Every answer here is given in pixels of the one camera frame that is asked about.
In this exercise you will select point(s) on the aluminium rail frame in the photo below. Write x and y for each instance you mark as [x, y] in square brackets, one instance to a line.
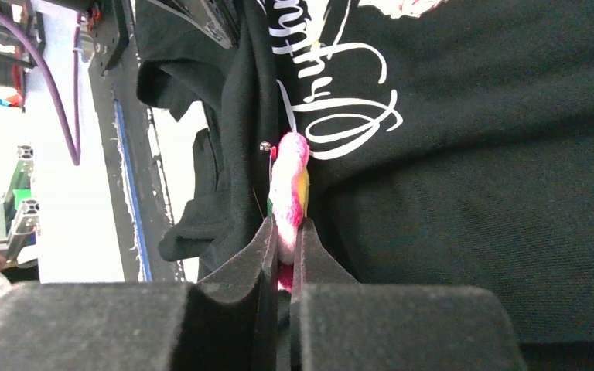
[19, 210]

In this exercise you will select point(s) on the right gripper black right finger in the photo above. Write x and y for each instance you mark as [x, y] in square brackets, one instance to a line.
[338, 323]

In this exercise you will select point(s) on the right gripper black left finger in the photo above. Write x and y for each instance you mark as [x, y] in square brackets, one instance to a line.
[226, 321]

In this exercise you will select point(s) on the black floral print t-shirt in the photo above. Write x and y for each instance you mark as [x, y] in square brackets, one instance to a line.
[452, 142]

